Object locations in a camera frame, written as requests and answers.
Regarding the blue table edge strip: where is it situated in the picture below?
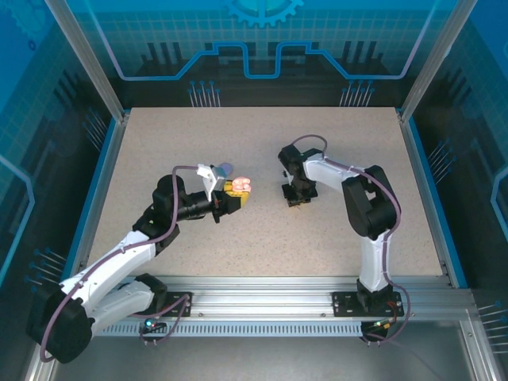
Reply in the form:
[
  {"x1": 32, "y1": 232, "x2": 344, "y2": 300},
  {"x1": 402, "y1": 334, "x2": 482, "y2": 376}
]
[
  {"x1": 406, "y1": 121, "x2": 469, "y2": 289},
  {"x1": 58, "y1": 118, "x2": 120, "y2": 289}
]

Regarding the metal lower tray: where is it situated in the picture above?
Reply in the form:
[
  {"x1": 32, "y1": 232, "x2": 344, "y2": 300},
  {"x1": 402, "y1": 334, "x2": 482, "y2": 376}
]
[{"x1": 23, "y1": 309, "x2": 487, "y2": 381}]

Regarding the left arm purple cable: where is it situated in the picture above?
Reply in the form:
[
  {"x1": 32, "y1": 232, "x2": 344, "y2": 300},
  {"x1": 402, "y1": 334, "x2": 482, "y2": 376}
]
[{"x1": 39, "y1": 164, "x2": 191, "y2": 363}]

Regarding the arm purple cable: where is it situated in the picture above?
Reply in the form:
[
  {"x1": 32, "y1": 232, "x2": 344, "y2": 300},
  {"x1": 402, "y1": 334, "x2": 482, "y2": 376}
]
[
  {"x1": 289, "y1": 133, "x2": 410, "y2": 346},
  {"x1": 39, "y1": 164, "x2": 191, "y2": 363}
]

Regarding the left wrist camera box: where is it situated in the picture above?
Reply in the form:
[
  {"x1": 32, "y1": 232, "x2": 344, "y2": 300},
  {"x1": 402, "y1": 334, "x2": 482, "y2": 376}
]
[{"x1": 196, "y1": 164, "x2": 226, "y2": 200}]

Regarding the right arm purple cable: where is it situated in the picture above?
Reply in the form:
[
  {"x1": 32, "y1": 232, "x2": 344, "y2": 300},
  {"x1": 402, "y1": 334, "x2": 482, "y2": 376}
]
[{"x1": 289, "y1": 133, "x2": 410, "y2": 346}]

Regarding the aluminium side rail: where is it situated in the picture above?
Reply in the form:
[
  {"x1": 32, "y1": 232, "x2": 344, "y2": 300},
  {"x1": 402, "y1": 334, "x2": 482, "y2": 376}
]
[
  {"x1": 396, "y1": 110, "x2": 453, "y2": 287},
  {"x1": 65, "y1": 113, "x2": 130, "y2": 289}
]

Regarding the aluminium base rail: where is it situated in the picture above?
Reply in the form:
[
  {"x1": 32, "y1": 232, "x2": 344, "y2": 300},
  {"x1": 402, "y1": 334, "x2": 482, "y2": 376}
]
[{"x1": 51, "y1": 275, "x2": 477, "y2": 318}]

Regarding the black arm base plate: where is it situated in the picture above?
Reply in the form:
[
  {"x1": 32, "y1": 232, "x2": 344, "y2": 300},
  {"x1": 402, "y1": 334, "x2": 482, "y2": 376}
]
[
  {"x1": 331, "y1": 291, "x2": 406, "y2": 318},
  {"x1": 121, "y1": 291, "x2": 194, "y2": 318}
]

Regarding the slotted cable duct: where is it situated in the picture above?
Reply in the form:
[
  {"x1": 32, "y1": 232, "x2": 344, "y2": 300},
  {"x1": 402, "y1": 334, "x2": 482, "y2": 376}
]
[{"x1": 90, "y1": 321, "x2": 364, "y2": 337}]

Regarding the aluminium frame post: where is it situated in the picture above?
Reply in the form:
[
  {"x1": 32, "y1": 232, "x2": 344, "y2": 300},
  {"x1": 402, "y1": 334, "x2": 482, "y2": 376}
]
[
  {"x1": 396, "y1": 0, "x2": 479, "y2": 123},
  {"x1": 44, "y1": 0, "x2": 131, "y2": 123}
]

